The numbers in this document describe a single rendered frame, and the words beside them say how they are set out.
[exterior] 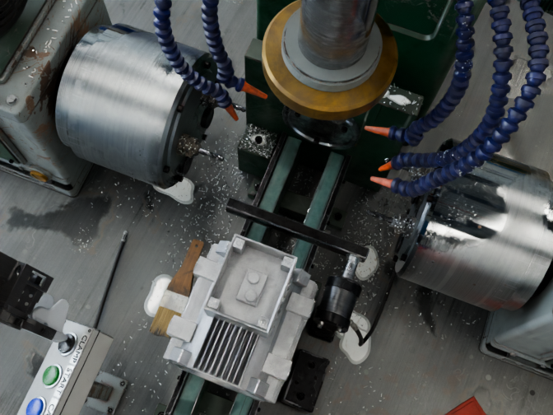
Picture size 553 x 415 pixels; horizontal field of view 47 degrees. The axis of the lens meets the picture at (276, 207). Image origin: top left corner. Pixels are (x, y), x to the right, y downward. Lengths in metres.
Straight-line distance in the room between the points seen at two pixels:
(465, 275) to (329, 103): 0.37
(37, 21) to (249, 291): 0.56
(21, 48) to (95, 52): 0.12
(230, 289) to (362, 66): 0.38
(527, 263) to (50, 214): 0.91
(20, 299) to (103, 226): 0.45
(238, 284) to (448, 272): 0.33
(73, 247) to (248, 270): 0.50
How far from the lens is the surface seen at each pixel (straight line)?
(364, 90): 0.84
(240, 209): 1.09
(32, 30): 1.14
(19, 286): 0.92
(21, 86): 1.10
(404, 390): 1.29
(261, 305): 0.96
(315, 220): 1.20
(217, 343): 0.97
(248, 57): 1.08
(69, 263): 1.35
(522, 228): 1.02
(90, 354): 1.02
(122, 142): 1.07
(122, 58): 1.08
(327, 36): 0.77
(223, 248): 1.01
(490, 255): 1.02
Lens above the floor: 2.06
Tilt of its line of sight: 70 degrees down
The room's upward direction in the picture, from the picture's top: 6 degrees clockwise
